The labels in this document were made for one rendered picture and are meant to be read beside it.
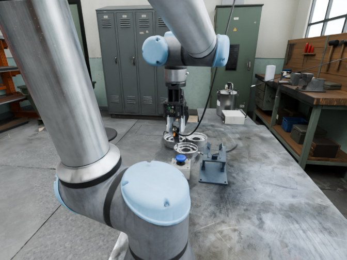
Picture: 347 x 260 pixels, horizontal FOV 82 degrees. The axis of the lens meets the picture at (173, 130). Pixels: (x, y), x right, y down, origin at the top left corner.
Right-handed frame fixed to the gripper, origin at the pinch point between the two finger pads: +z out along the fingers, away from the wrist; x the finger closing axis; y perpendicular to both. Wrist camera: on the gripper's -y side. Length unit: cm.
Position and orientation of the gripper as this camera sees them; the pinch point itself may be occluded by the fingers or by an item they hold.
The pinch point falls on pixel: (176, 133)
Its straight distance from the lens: 77.3
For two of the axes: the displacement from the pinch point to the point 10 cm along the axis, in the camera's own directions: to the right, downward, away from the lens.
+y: -1.7, 3.6, -9.2
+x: 9.9, 0.6, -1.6
